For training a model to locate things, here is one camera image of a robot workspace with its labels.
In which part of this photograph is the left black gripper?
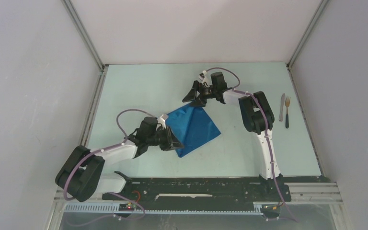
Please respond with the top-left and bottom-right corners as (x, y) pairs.
(147, 126), (184, 151)

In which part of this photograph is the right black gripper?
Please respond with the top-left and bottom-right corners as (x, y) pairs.
(182, 80), (217, 107)

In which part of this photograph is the blue cloth napkin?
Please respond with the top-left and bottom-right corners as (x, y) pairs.
(165, 104), (221, 158)

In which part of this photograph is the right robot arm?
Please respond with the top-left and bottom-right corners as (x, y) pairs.
(182, 71), (281, 180)

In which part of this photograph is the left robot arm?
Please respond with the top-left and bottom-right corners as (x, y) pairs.
(55, 114), (184, 202)

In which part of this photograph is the silver knife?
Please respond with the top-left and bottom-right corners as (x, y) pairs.
(279, 93), (286, 122)

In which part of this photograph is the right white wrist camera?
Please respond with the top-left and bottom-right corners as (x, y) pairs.
(198, 70), (207, 84)

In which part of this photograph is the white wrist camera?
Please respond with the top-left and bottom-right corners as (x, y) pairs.
(157, 114), (168, 128)
(198, 70), (207, 84)

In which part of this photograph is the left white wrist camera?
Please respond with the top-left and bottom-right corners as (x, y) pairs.
(157, 114), (168, 128)

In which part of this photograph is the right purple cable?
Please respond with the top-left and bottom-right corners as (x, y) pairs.
(203, 67), (299, 223)

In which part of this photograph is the purple cable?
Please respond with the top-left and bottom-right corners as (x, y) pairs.
(203, 67), (299, 223)
(62, 109), (158, 201)

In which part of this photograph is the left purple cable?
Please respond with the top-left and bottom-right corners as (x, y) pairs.
(62, 109), (158, 201)

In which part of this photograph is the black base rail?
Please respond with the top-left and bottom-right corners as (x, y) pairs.
(120, 177), (291, 211)

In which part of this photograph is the gold fork dark handle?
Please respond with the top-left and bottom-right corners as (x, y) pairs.
(285, 96), (291, 129)

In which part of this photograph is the left aluminium frame post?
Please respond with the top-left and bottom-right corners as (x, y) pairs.
(61, 0), (108, 146)

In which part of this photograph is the aluminium frame post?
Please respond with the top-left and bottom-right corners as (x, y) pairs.
(61, 0), (108, 146)
(287, 0), (331, 71)

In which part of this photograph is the white cable duct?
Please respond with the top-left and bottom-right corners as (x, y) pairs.
(64, 203), (263, 215)

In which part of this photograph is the right aluminium frame post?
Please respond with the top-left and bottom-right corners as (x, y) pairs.
(287, 0), (331, 71)

